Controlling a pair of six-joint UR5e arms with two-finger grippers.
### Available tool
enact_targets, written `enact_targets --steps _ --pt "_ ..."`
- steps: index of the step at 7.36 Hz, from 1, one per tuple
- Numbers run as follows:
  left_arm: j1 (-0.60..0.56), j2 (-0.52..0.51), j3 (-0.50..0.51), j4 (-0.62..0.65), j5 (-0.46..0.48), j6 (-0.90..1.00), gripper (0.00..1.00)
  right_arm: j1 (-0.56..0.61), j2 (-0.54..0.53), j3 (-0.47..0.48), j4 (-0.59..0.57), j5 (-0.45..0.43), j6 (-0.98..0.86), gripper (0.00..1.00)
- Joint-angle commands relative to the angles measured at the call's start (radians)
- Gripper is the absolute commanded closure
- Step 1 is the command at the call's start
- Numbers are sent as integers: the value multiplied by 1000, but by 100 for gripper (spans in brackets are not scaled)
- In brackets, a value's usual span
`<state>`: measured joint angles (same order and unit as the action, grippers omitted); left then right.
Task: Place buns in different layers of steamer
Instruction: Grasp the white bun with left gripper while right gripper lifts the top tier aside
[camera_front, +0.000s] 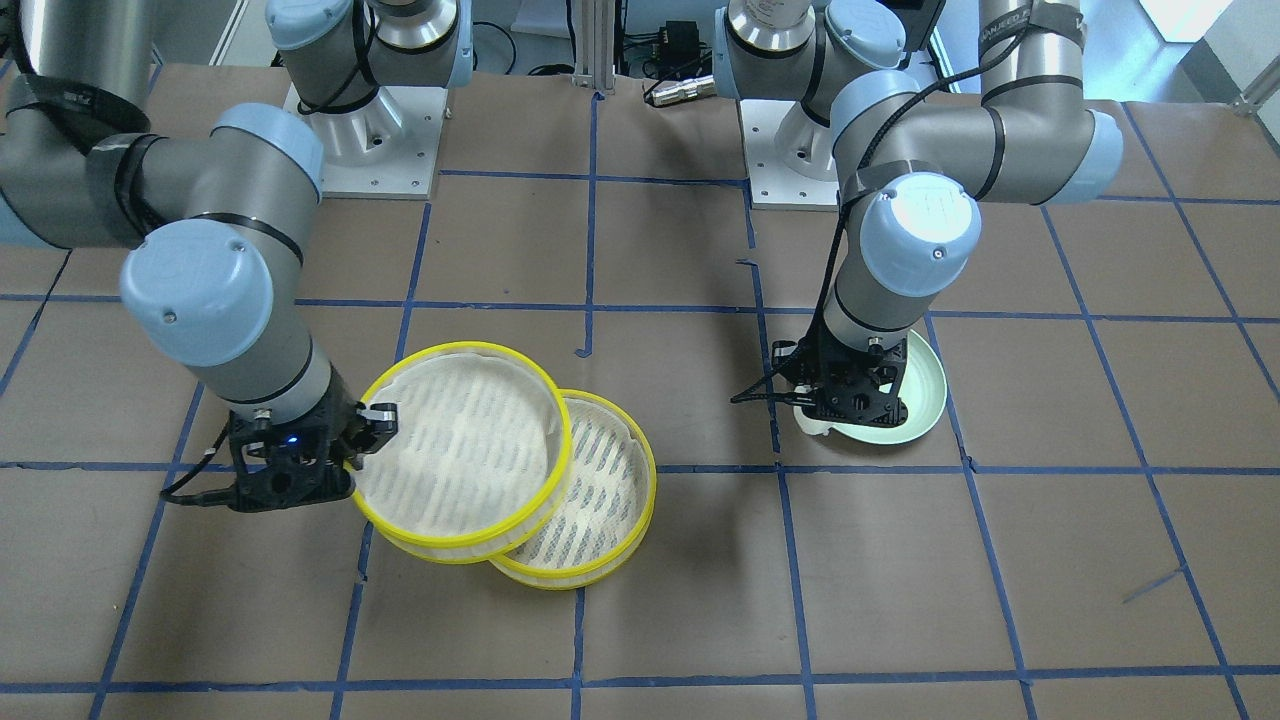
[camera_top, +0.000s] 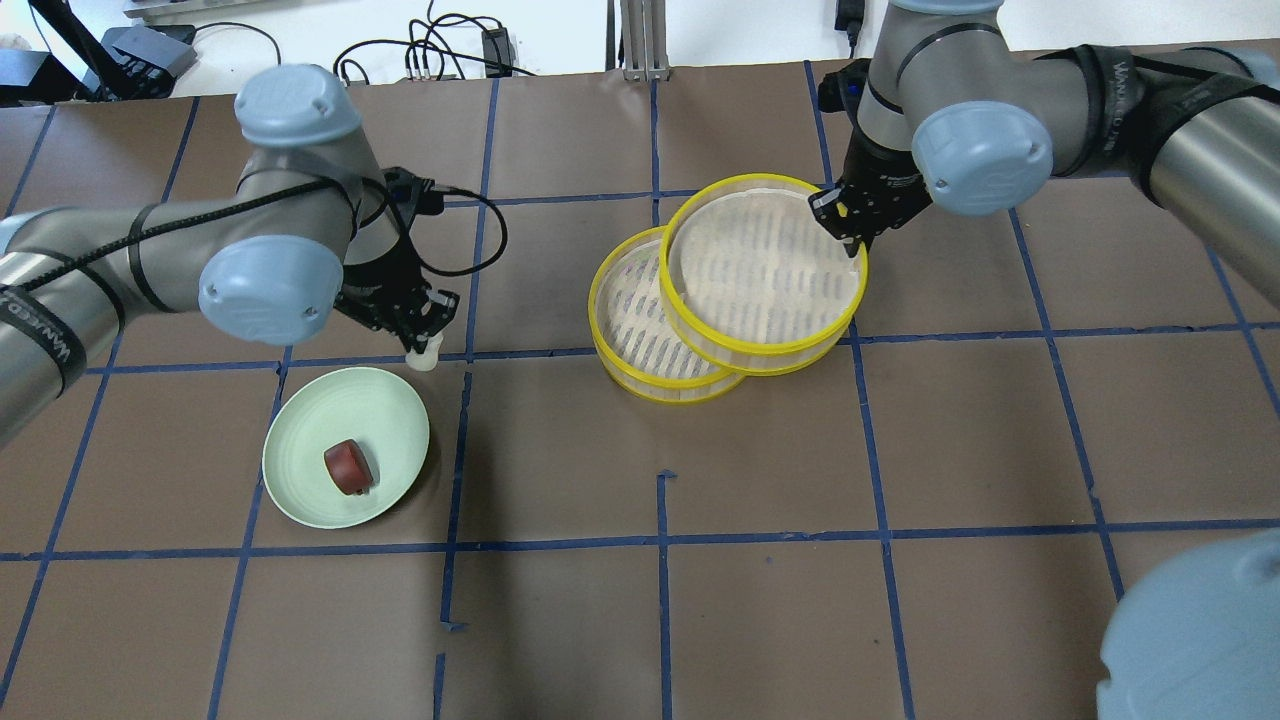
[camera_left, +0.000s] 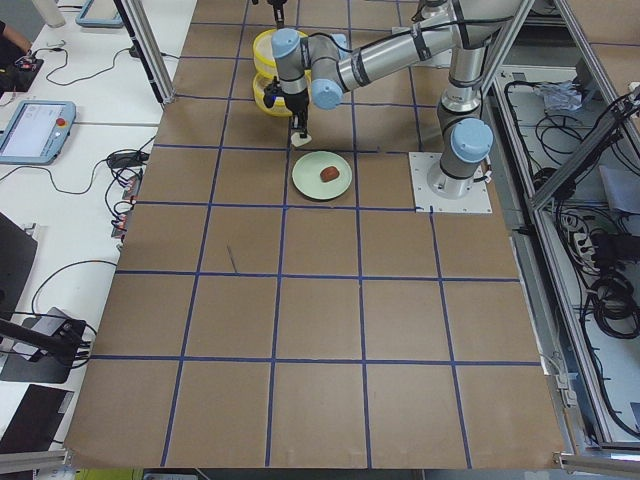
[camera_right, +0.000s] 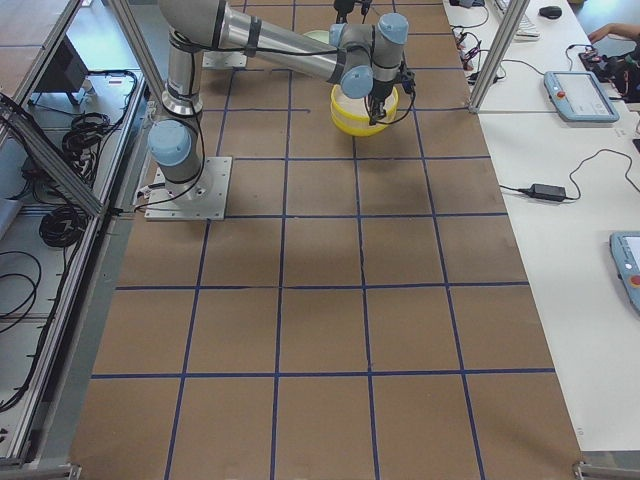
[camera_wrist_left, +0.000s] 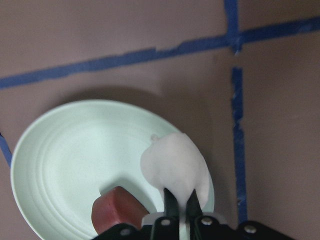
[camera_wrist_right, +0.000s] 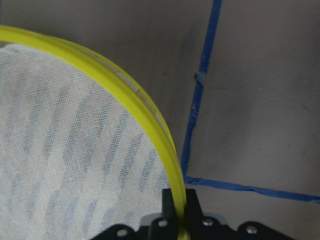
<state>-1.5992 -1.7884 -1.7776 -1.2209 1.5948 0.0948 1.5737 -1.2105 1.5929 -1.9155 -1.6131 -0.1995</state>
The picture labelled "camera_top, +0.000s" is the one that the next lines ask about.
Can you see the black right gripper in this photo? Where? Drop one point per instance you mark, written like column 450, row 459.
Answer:
column 880, row 182

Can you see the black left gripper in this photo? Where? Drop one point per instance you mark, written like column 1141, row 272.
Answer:
column 385, row 278

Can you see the white bun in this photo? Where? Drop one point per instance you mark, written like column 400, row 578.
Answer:
column 427, row 358

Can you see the white top steamer cloth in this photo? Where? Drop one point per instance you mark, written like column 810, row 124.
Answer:
column 760, row 270

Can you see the white steamer cloth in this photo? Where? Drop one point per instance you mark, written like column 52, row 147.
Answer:
column 760, row 270
column 640, row 320

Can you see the yellow top steamer layer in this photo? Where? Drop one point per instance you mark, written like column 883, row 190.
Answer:
column 700, row 330

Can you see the yellow steamer layer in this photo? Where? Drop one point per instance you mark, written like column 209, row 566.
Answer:
column 610, row 340
column 700, row 330

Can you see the brown bun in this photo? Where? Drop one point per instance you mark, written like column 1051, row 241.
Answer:
column 348, row 468

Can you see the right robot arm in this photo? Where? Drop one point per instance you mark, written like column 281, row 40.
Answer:
column 944, row 115

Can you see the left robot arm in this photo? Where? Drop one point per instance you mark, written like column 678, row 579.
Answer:
column 315, row 227

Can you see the yellow bottom steamer layer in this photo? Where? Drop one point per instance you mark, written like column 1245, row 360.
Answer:
column 610, row 340

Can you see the white bottom steamer cloth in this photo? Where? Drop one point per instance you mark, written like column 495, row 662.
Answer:
column 640, row 320

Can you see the light green plate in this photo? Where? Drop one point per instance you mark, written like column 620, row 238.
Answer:
column 384, row 413

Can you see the aluminium frame post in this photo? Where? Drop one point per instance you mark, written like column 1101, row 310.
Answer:
column 643, row 29

